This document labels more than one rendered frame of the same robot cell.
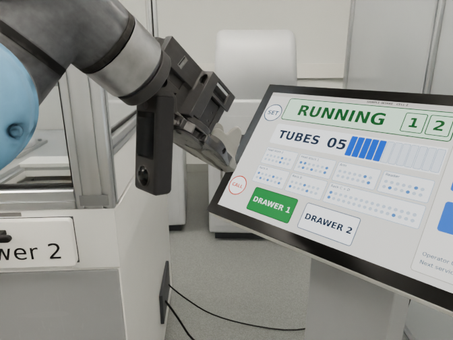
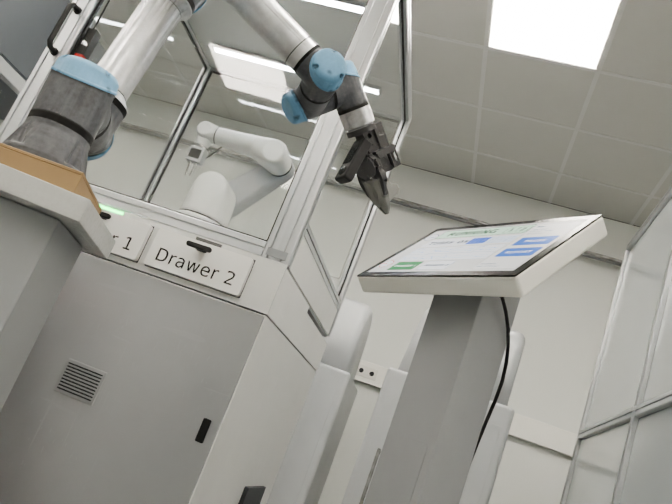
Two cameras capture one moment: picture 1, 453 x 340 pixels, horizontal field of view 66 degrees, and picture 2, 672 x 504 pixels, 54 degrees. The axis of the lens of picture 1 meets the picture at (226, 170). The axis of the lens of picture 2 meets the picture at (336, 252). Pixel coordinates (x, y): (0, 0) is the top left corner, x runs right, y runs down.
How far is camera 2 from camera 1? 124 cm
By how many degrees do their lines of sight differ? 37
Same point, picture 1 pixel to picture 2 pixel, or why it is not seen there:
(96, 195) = (280, 251)
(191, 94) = (379, 149)
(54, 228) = (240, 260)
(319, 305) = (418, 364)
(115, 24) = (362, 98)
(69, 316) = (204, 344)
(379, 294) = (462, 335)
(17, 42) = not seen: hidden behind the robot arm
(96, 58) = (349, 106)
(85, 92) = (309, 182)
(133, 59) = (362, 113)
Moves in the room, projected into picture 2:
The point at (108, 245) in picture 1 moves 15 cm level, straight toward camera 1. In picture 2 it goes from (267, 292) to (272, 283)
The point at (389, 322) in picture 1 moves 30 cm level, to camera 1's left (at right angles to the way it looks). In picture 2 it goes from (463, 356) to (335, 314)
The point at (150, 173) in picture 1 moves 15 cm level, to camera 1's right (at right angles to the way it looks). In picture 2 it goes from (346, 167) to (409, 184)
